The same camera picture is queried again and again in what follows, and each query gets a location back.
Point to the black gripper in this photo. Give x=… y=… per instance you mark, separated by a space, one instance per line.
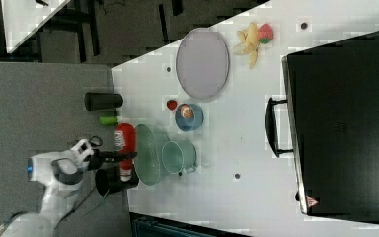
x=95 y=161

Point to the red ketchup bottle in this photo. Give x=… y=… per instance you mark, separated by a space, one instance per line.
x=125 y=142

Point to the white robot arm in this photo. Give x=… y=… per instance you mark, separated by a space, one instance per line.
x=61 y=173

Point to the green oval strainer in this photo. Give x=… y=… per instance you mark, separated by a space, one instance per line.
x=148 y=162

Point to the black cylinder lower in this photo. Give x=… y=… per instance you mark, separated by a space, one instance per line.
x=108 y=181

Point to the black cylinder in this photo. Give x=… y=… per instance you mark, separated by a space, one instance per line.
x=108 y=181
x=102 y=101

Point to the green lime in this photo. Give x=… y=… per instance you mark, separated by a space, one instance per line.
x=108 y=120

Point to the black cylinder upper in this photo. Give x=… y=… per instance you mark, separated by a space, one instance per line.
x=102 y=101

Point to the green cup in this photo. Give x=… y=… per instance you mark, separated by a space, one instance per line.
x=179 y=157

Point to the red strawberry toy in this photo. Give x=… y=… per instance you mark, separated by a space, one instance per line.
x=171 y=105

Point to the blue bowl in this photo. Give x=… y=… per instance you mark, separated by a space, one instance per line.
x=189 y=124

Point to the orange toy in bowl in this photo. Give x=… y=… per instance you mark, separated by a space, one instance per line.
x=187 y=111

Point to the grey round plate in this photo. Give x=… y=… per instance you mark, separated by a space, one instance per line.
x=202 y=64

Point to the red strawberry by banana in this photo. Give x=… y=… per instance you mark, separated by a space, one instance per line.
x=265 y=34

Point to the black toaster oven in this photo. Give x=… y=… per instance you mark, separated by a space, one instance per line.
x=332 y=98

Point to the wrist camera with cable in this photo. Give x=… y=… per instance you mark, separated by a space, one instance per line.
x=95 y=142

